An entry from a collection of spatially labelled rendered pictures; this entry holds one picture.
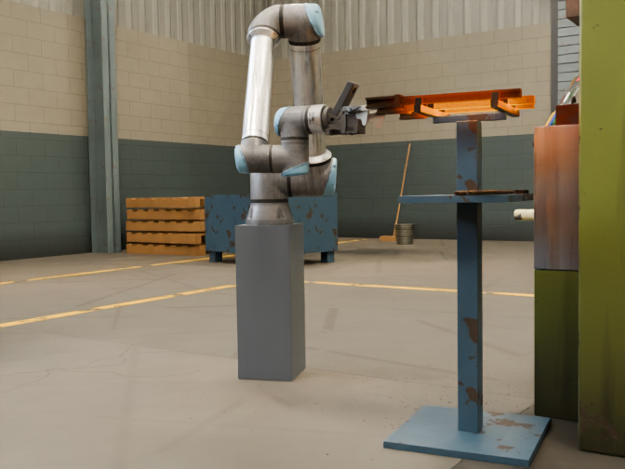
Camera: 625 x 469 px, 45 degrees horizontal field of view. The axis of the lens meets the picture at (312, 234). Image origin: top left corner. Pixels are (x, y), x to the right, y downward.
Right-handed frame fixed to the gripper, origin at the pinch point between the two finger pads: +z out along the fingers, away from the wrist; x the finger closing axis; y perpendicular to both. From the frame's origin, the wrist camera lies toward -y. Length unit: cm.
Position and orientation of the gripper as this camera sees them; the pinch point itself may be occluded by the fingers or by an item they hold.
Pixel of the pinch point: (387, 108)
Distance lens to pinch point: 232.1
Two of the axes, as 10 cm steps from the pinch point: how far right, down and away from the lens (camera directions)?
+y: 0.2, 10.0, 0.5
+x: -4.2, 0.5, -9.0
